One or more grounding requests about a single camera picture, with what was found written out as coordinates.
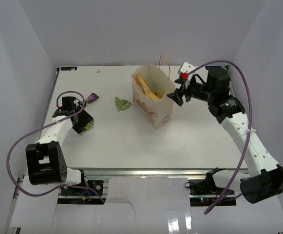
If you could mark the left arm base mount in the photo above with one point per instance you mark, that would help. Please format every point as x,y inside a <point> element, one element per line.
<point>87,191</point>

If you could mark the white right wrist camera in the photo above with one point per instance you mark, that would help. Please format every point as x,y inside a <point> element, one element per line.
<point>186,70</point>

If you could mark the green triangular snack packet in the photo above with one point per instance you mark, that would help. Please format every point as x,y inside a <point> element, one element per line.
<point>122,104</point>

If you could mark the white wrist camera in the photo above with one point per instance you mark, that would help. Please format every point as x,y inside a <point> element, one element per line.
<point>77,101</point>
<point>186,70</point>

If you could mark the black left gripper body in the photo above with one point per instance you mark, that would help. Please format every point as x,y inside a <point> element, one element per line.
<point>78,109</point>

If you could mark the aluminium table rail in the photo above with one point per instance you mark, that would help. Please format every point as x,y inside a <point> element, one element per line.
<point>185,172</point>

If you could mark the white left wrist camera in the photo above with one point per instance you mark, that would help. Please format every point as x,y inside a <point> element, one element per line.
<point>77,101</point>

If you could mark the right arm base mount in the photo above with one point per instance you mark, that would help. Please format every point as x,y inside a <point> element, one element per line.
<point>204,191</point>

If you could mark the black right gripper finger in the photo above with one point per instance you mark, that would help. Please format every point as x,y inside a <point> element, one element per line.
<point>177,96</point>
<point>179,80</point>

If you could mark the brown paper bag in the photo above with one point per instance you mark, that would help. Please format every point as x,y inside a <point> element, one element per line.
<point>150,86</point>

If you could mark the green square snack packet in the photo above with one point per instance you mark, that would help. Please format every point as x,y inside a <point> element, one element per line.
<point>86,128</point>

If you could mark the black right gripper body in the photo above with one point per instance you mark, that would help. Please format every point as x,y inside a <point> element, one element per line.
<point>199,91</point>

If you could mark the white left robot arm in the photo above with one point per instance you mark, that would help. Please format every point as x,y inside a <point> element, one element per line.
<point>45,159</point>

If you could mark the yellow chips bag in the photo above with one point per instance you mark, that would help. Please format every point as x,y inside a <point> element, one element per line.
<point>142,84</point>

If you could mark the blue left corner label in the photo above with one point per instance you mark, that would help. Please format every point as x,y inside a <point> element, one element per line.
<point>68,68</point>

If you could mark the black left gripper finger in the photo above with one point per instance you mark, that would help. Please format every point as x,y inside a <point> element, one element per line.
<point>80,126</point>
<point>84,116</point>

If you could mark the purple m&m packet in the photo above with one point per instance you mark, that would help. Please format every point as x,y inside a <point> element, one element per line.
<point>91,98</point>

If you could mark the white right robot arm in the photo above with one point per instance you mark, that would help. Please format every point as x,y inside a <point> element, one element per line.
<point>265,174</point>

